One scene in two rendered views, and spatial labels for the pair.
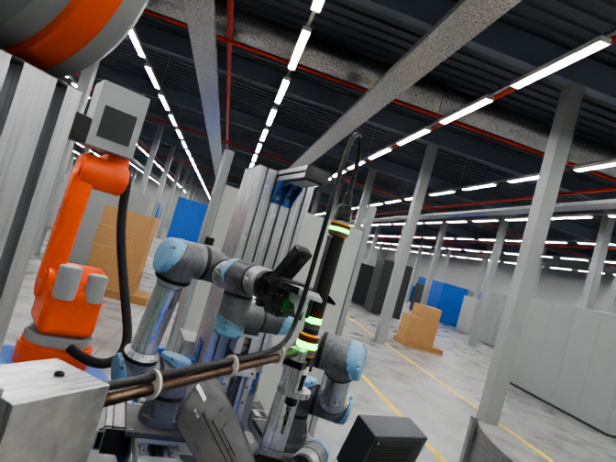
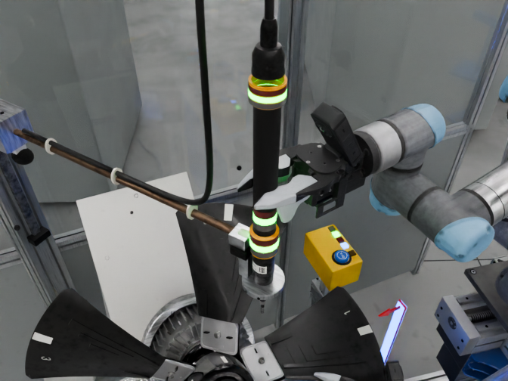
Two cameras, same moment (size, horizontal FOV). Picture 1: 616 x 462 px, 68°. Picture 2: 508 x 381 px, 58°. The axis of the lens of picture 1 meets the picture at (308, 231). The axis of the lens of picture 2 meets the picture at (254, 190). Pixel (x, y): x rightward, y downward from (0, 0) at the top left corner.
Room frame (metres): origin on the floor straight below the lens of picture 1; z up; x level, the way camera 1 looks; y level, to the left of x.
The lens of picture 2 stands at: (1.00, -0.52, 2.06)
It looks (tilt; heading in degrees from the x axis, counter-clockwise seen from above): 42 degrees down; 98
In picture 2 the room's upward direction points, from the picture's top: straight up
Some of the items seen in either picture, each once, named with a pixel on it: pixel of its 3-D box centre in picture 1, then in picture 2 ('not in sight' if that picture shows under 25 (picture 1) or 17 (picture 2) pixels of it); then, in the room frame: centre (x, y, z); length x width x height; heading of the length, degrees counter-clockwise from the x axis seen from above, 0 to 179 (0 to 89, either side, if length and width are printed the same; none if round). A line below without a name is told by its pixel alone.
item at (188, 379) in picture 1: (227, 369); (115, 177); (0.67, 0.06, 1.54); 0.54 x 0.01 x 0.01; 157
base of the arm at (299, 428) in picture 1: (291, 422); not in sight; (1.81, -0.14, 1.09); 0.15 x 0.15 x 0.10
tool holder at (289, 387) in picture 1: (298, 370); (258, 260); (0.94, -0.06, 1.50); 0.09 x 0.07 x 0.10; 157
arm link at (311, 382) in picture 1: (301, 393); not in sight; (1.80, -0.15, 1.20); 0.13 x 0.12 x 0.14; 80
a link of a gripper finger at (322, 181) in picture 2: not in sight; (314, 181); (1.02, -0.04, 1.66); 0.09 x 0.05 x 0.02; 51
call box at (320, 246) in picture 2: not in sight; (331, 258); (1.10, 0.38, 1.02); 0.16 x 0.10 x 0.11; 122
